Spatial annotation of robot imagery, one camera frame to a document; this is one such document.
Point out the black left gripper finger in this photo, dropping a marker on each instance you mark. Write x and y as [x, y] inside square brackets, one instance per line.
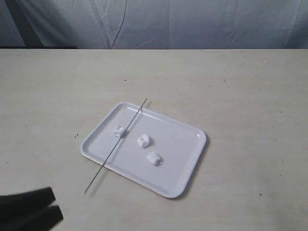
[41, 220]
[36, 198]

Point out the white marshmallow piece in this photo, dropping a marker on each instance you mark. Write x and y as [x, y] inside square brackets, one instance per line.
[143, 141]
[153, 158]
[119, 131]

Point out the thin metal skewer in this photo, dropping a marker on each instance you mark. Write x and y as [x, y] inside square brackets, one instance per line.
[120, 138]

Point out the white rectangular plastic tray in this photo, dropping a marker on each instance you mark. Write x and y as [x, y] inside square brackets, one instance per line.
[150, 149]

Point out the white backdrop curtain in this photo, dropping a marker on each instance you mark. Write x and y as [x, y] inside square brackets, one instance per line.
[154, 24]

